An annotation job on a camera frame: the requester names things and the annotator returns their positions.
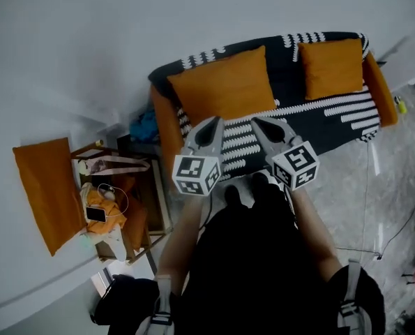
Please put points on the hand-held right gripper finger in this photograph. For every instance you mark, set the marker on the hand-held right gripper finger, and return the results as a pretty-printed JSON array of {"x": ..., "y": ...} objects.
[
  {"x": 261, "y": 141},
  {"x": 291, "y": 134}
]

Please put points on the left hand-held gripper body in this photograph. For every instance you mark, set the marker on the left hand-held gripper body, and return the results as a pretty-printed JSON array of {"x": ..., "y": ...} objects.
[{"x": 193, "y": 173}]

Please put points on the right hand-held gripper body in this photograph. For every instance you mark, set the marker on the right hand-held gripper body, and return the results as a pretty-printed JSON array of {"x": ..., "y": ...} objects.
[{"x": 298, "y": 167}]

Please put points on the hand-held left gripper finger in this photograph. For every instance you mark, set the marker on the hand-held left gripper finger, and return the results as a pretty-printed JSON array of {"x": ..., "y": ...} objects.
[
  {"x": 221, "y": 141},
  {"x": 189, "y": 143}
]

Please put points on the orange sofa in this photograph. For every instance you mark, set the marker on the orange sofa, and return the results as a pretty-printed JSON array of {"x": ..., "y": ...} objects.
[{"x": 165, "y": 131}]

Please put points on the black white patterned blanket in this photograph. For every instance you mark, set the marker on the black white patterned blanket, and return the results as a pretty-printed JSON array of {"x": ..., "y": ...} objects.
[{"x": 332, "y": 131}]

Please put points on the large orange sofa cushion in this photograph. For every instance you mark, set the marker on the large orange sofa cushion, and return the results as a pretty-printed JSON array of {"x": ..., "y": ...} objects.
[{"x": 224, "y": 86}]

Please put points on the small orange sofa cushion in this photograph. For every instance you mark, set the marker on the small orange sofa cushion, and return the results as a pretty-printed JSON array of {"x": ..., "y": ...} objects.
[{"x": 332, "y": 68}]

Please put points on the person's right forearm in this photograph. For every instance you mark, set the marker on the person's right forearm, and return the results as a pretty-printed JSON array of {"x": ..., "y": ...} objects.
[{"x": 315, "y": 232}]

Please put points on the person's left forearm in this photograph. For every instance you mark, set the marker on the person's left forearm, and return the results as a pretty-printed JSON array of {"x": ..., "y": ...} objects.
[{"x": 179, "y": 236}]

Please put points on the person's right black shoe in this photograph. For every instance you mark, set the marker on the person's right black shoe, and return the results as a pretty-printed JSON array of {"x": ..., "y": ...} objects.
[{"x": 262, "y": 183}]

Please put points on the person's black shoe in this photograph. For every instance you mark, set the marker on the person's black shoe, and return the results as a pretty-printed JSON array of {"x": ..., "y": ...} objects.
[
  {"x": 233, "y": 195},
  {"x": 262, "y": 183}
]

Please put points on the wooden rattan chair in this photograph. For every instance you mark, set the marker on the wooden rattan chair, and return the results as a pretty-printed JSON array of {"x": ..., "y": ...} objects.
[{"x": 158, "y": 201}]

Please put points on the person's left black shoe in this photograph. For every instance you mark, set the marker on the person's left black shoe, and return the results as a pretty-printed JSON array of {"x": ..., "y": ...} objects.
[{"x": 233, "y": 195}]

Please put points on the teal cloth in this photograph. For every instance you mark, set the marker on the teal cloth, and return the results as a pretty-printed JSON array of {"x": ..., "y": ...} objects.
[{"x": 144, "y": 127}]

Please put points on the orange cloth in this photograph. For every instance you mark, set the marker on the orange cloth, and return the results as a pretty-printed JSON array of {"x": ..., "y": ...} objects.
[{"x": 106, "y": 227}]

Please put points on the white cloth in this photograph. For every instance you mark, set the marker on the white cloth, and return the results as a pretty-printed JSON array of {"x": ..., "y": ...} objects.
[{"x": 118, "y": 246}]

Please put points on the smartphone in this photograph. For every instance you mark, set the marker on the smartphone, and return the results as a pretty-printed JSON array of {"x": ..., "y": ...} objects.
[{"x": 96, "y": 214}]

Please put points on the person's black clothing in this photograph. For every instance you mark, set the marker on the person's black clothing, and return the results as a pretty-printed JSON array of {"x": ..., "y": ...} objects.
[{"x": 256, "y": 267}]

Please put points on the yellow bottle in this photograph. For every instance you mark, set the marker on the yellow bottle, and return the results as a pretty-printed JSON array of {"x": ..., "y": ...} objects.
[{"x": 401, "y": 106}]

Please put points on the white cabinet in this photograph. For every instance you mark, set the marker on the white cabinet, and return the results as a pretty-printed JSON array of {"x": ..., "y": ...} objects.
[{"x": 406, "y": 61}]

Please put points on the long orange cushion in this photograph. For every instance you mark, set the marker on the long orange cushion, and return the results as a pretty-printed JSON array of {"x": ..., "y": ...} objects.
[{"x": 50, "y": 194}]

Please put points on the black backpack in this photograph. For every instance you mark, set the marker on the black backpack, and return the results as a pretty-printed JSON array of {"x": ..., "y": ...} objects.
[{"x": 123, "y": 302}]

